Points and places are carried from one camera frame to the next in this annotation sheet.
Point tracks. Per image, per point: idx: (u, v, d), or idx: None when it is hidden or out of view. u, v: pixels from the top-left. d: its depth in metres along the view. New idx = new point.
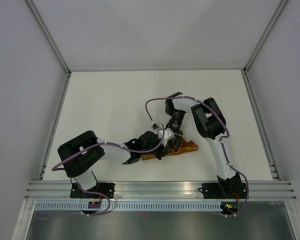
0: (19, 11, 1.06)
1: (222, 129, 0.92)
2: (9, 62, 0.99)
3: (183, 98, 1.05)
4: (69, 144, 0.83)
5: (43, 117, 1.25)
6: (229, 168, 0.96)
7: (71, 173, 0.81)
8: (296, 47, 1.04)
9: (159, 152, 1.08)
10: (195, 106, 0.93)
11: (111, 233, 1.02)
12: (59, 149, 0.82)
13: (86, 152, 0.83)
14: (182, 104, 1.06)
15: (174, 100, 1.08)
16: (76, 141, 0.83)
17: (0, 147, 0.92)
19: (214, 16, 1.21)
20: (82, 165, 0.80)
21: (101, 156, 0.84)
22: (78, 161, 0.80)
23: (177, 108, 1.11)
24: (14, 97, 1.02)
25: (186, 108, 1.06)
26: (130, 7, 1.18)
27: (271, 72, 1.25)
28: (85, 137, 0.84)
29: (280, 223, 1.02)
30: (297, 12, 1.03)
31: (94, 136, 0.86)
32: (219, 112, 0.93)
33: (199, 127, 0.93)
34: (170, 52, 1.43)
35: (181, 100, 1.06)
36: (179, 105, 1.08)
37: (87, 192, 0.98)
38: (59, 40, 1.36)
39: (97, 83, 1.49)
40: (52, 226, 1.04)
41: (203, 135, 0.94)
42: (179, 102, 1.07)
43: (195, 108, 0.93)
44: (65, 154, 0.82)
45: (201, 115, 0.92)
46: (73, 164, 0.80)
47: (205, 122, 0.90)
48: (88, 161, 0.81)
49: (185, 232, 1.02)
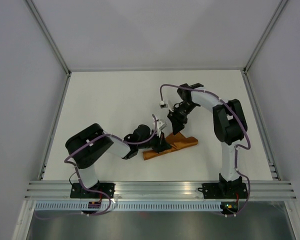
0: (19, 11, 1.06)
1: (241, 135, 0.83)
2: (9, 61, 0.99)
3: (204, 92, 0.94)
4: (77, 137, 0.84)
5: (43, 117, 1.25)
6: (234, 172, 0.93)
7: (82, 163, 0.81)
8: (296, 47, 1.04)
9: (156, 145, 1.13)
10: (217, 107, 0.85)
11: (111, 233, 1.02)
12: (67, 143, 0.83)
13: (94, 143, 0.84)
14: (202, 98, 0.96)
15: (194, 92, 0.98)
16: (84, 134, 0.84)
17: (0, 147, 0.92)
19: (214, 16, 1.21)
20: (93, 155, 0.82)
21: (110, 145, 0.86)
22: (89, 151, 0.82)
23: (195, 101, 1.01)
24: (14, 97, 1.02)
25: (204, 103, 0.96)
26: (130, 7, 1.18)
27: (271, 72, 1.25)
28: (91, 129, 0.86)
29: (280, 223, 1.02)
30: (297, 12, 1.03)
31: (101, 128, 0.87)
32: (242, 118, 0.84)
33: (218, 129, 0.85)
34: (170, 52, 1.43)
35: (201, 93, 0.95)
36: (197, 98, 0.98)
37: (90, 190, 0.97)
38: (59, 40, 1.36)
39: (97, 82, 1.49)
40: (52, 226, 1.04)
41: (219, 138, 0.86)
42: (199, 95, 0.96)
43: (217, 109, 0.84)
44: (73, 146, 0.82)
45: (222, 118, 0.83)
46: (84, 155, 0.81)
47: (225, 126, 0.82)
48: (99, 151, 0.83)
49: (185, 232, 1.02)
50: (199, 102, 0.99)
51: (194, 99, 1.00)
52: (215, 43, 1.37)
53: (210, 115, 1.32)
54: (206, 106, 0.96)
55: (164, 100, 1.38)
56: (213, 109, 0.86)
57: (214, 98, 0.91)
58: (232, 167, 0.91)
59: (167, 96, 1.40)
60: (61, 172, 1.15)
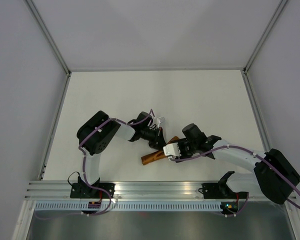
0: (19, 12, 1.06)
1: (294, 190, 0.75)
2: (9, 62, 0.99)
3: (228, 147, 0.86)
4: (86, 126, 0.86)
5: (42, 117, 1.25)
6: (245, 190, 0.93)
7: (97, 148, 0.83)
8: (296, 47, 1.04)
9: (152, 141, 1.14)
10: (260, 166, 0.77)
11: (111, 233, 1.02)
12: (79, 133, 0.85)
13: (104, 128, 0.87)
14: (230, 156, 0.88)
15: (219, 151, 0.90)
16: (92, 122, 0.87)
17: (0, 148, 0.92)
19: (214, 16, 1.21)
20: (104, 138, 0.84)
21: (118, 128, 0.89)
22: (100, 136, 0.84)
23: (218, 158, 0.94)
24: (15, 97, 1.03)
25: (232, 159, 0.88)
26: (130, 8, 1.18)
27: (271, 72, 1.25)
28: (98, 117, 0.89)
29: (280, 223, 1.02)
30: (298, 12, 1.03)
31: (105, 114, 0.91)
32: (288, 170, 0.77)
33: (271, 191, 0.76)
34: (170, 52, 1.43)
35: (224, 148, 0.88)
36: (222, 156, 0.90)
37: (92, 187, 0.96)
38: (60, 40, 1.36)
39: (97, 83, 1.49)
40: (52, 226, 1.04)
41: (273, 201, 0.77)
42: (222, 151, 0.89)
43: (259, 168, 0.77)
44: (85, 134, 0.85)
45: (268, 177, 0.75)
46: (96, 140, 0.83)
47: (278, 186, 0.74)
48: (109, 134, 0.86)
49: (185, 232, 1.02)
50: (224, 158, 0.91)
51: (217, 156, 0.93)
52: (215, 43, 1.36)
53: (210, 114, 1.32)
54: (234, 162, 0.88)
55: (164, 100, 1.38)
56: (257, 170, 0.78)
57: (247, 153, 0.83)
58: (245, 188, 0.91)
59: (167, 96, 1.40)
60: (61, 172, 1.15)
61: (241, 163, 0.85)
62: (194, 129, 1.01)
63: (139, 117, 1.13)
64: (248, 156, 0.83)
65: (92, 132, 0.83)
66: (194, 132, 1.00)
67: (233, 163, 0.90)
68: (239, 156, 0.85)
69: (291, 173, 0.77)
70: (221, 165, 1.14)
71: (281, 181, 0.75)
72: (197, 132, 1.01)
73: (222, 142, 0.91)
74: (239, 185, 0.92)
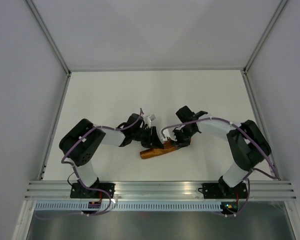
0: (19, 12, 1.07)
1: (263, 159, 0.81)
2: (9, 62, 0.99)
3: (212, 119, 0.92)
4: (69, 136, 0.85)
5: (42, 117, 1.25)
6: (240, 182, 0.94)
7: (81, 159, 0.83)
8: (296, 47, 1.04)
9: (146, 141, 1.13)
10: (233, 132, 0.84)
11: (111, 233, 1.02)
12: (61, 144, 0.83)
13: (88, 137, 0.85)
14: (211, 127, 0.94)
15: (200, 123, 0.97)
16: (74, 132, 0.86)
17: (0, 148, 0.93)
19: (214, 16, 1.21)
20: (89, 148, 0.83)
21: (103, 136, 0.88)
22: (84, 147, 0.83)
23: (204, 131, 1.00)
24: (15, 97, 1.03)
25: (213, 130, 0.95)
26: (130, 9, 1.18)
27: (271, 72, 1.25)
28: (81, 126, 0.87)
29: (280, 223, 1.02)
30: (297, 12, 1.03)
31: (89, 123, 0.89)
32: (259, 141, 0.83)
33: (239, 156, 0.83)
34: (170, 52, 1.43)
35: (208, 121, 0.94)
36: (205, 128, 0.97)
37: (90, 188, 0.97)
38: (60, 41, 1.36)
39: (97, 82, 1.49)
40: (52, 226, 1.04)
41: (241, 166, 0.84)
42: (206, 123, 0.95)
43: (232, 134, 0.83)
44: (68, 145, 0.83)
45: (238, 142, 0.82)
46: (80, 152, 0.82)
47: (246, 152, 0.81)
48: (93, 144, 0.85)
49: (185, 232, 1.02)
50: (210, 130, 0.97)
51: (203, 129, 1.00)
52: (215, 43, 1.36)
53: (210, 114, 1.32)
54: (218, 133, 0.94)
55: (164, 100, 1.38)
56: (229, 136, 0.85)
57: (225, 123, 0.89)
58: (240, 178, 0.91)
59: (167, 96, 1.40)
60: (61, 172, 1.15)
61: (220, 131, 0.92)
62: (184, 109, 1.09)
63: (130, 121, 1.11)
64: (225, 125, 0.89)
65: (75, 143, 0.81)
66: (184, 111, 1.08)
67: (215, 134, 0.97)
68: (217, 126, 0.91)
69: (262, 143, 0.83)
70: (221, 165, 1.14)
71: (251, 148, 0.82)
72: (186, 111, 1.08)
73: (206, 115, 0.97)
74: (232, 177, 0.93)
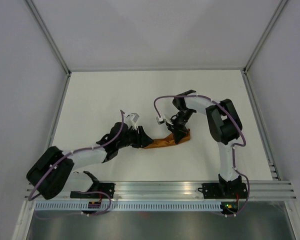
0: (19, 12, 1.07)
1: (236, 134, 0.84)
2: (9, 62, 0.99)
3: (197, 96, 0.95)
4: (35, 169, 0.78)
5: (42, 117, 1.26)
6: (233, 172, 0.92)
7: (48, 193, 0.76)
8: (296, 47, 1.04)
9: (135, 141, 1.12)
10: (210, 107, 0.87)
11: (111, 233, 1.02)
12: (28, 176, 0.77)
13: (55, 169, 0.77)
14: (194, 103, 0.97)
15: (186, 99, 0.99)
16: (40, 163, 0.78)
17: (0, 147, 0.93)
19: (214, 16, 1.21)
20: (55, 183, 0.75)
21: (72, 166, 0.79)
22: (50, 181, 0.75)
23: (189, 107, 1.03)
24: (15, 97, 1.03)
25: (197, 107, 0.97)
26: (130, 8, 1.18)
27: (271, 71, 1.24)
28: (48, 154, 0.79)
29: (280, 223, 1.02)
30: (297, 12, 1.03)
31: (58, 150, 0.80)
32: (236, 118, 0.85)
33: (213, 129, 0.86)
34: (170, 52, 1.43)
35: (194, 98, 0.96)
36: (190, 105, 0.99)
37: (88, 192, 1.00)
38: (60, 40, 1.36)
39: (97, 82, 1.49)
40: (52, 226, 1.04)
41: (216, 139, 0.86)
42: (192, 100, 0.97)
43: (210, 109, 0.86)
44: (35, 178, 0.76)
45: (214, 116, 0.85)
46: (47, 185, 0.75)
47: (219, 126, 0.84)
48: (62, 176, 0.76)
49: (185, 232, 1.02)
50: (194, 107, 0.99)
51: (188, 105, 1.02)
52: (215, 43, 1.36)
53: None
54: (201, 110, 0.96)
55: (164, 100, 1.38)
56: (207, 110, 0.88)
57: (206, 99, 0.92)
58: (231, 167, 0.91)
59: (167, 96, 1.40)
60: None
61: (200, 107, 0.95)
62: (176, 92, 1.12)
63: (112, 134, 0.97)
64: (205, 101, 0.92)
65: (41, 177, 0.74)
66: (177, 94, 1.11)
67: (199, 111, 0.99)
68: (199, 102, 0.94)
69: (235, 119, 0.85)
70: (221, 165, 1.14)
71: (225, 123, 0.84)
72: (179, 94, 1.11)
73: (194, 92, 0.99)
74: (224, 169, 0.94)
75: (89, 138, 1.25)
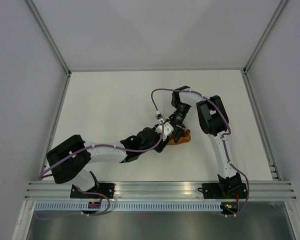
0: (19, 11, 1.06)
1: (224, 126, 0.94)
2: (8, 62, 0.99)
3: (190, 91, 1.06)
4: (55, 150, 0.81)
5: (42, 117, 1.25)
6: (229, 167, 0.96)
7: (59, 179, 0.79)
8: (296, 47, 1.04)
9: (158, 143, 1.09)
10: (200, 102, 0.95)
11: (111, 233, 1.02)
12: (47, 155, 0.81)
13: (72, 158, 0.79)
14: (187, 98, 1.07)
15: (181, 94, 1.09)
16: (61, 147, 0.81)
17: (0, 147, 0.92)
19: (214, 16, 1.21)
20: (68, 172, 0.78)
21: (88, 160, 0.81)
22: (64, 168, 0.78)
23: (183, 102, 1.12)
24: (14, 96, 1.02)
25: (190, 102, 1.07)
26: (130, 8, 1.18)
27: (271, 72, 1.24)
28: (71, 141, 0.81)
29: (280, 223, 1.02)
30: (297, 12, 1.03)
31: (81, 140, 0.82)
32: (223, 111, 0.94)
33: (202, 122, 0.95)
34: (170, 52, 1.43)
35: (187, 93, 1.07)
36: (184, 100, 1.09)
37: (87, 192, 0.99)
38: (59, 40, 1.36)
39: (97, 82, 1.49)
40: (52, 226, 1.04)
41: (204, 131, 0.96)
42: (185, 95, 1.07)
43: (199, 104, 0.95)
44: (53, 160, 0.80)
45: (203, 111, 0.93)
46: (61, 171, 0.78)
47: (208, 119, 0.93)
48: (76, 167, 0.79)
49: (185, 233, 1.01)
50: (187, 102, 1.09)
51: (182, 100, 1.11)
52: (215, 44, 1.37)
53: None
54: (194, 105, 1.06)
55: (164, 100, 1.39)
56: (197, 105, 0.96)
57: (197, 96, 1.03)
58: (226, 161, 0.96)
59: (167, 96, 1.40)
60: None
61: (192, 102, 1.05)
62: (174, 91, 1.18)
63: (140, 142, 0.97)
64: (197, 97, 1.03)
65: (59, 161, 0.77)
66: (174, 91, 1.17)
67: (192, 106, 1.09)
68: (192, 97, 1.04)
69: (223, 113, 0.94)
70: None
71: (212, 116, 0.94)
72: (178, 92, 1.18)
73: (187, 88, 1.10)
74: (220, 165, 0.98)
75: (89, 138, 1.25)
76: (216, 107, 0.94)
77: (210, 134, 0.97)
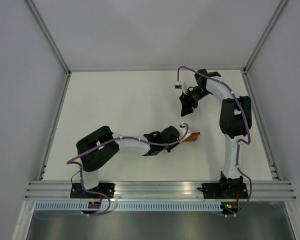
0: (19, 11, 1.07)
1: (244, 131, 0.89)
2: (8, 62, 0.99)
3: (219, 83, 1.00)
4: (85, 140, 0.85)
5: (43, 117, 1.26)
6: (235, 169, 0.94)
7: (87, 167, 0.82)
8: (296, 47, 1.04)
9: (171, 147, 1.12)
10: (227, 100, 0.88)
11: (111, 233, 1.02)
12: (77, 144, 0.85)
13: (101, 148, 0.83)
14: (215, 88, 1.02)
15: (209, 81, 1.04)
16: (91, 137, 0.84)
17: (0, 147, 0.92)
19: (214, 16, 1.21)
20: (98, 160, 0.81)
21: (117, 151, 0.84)
22: (94, 156, 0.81)
23: (209, 89, 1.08)
24: (14, 96, 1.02)
25: (215, 93, 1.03)
26: (130, 8, 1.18)
27: (271, 71, 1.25)
28: (100, 132, 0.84)
29: (280, 223, 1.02)
30: (297, 11, 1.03)
31: (110, 131, 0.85)
32: (248, 115, 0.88)
33: (223, 121, 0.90)
34: (170, 52, 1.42)
35: (216, 83, 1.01)
36: (211, 87, 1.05)
37: (88, 191, 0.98)
38: (60, 40, 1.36)
39: (97, 82, 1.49)
40: (52, 226, 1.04)
41: (223, 129, 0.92)
42: (213, 84, 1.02)
43: (226, 101, 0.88)
44: (82, 148, 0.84)
45: (228, 110, 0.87)
46: (91, 159, 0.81)
47: (230, 120, 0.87)
48: (105, 156, 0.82)
49: (185, 233, 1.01)
50: (212, 91, 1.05)
51: (208, 87, 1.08)
52: (215, 43, 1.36)
53: (211, 115, 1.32)
54: (217, 97, 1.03)
55: (164, 100, 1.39)
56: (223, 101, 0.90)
57: (226, 90, 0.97)
58: (233, 163, 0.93)
59: (167, 96, 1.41)
60: (61, 172, 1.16)
61: (218, 95, 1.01)
62: None
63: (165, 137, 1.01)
64: (225, 92, 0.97)
65: (89, 149, 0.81)
66: None
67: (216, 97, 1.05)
68: (219, 89, 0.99)
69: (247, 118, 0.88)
70: (222, 164, 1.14)
71: (236, 118, 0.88)
72: None
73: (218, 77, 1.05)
74: (227, 164, 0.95)
75: None
76: (241, 110, 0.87)
77: (226, 134, 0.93)
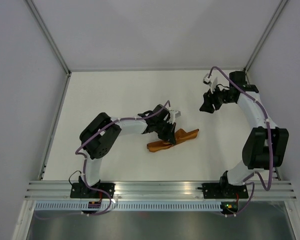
0: (19, 11, 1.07)
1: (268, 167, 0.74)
2: (9, 62, 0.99)
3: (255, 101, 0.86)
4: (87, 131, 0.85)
5: (43, 117, 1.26)
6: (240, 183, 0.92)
7: (96, 153, 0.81)
8: (296, 46, 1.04)
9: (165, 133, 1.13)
10: (259, 129, 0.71)
11: (111, 233, 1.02)
12: (80, 137, 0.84)
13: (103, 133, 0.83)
14: (247, 107, 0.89)
15: (243, 96, 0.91)
16: (92, 126, 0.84)
17: None
19: (214, 16, 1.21)
20: (104, 144, 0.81)
21: (119, 131, 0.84)
22: (100, 142, 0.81)
23: (240, 105, 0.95)
24: (14, 96, 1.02)
25: (247, 112, 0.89)
26: (130, 8, 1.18)
27: (271, 71, 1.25)
28: (99, 119, 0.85)
29: (280, 223, 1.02)
30: (297, 11, 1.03)
31: (108, 116, 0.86)
32: (280, 152, 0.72)
33: (247, 149, 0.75)
34: (170, 52, 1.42)
35: (250, 101, 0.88)
36: (243, 104, 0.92)
37: (92, 189, 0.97)
38: (60, 40, 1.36)
39: (97, 83, 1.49)
40: (52, 226, 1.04)
41: (243, 157, 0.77)
42: (247, 102, 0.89)
43: (257, 130, 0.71)
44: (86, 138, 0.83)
45: (256, 142, 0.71)
46: (98, 145, 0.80)
47: (255, 152, 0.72)
48: (110, 138, 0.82)
49: (185, 232, 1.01)
50: (244, 109, 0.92)
51: (239, 102, 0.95)
52: (215, 43, 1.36)
53: (211, 115, 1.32)
54: (247, 117, 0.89)
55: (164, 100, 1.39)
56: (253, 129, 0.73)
57: (261, 115, 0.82)
58: (240, 179, 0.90)
59: (167, 96, 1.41)
60: (61, 172, 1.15)
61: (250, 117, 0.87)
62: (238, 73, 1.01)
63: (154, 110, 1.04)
64: (260, 118, 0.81)
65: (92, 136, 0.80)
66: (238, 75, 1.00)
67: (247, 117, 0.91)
68: (252, 111, 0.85)
69: (277, 154, 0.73)
70: (222, 164, 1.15)
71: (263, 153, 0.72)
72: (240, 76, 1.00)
73: (255, 95, 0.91)
74: (234, 175, 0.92)
75: None
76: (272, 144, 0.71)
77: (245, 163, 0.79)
